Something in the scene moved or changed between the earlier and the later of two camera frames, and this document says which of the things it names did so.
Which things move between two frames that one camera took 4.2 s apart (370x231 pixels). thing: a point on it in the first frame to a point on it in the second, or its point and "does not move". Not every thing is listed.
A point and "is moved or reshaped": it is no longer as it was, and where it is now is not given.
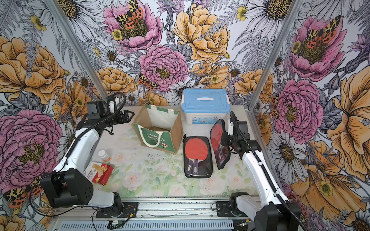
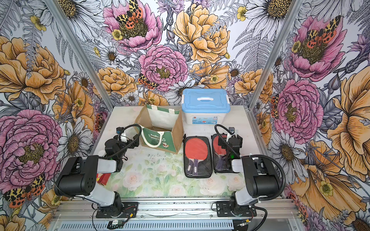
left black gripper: [126, 120] to [136, 144]
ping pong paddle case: [197, 157] does not move
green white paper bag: [159, 128] does not move
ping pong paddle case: [221, 154] is moved or reshaped
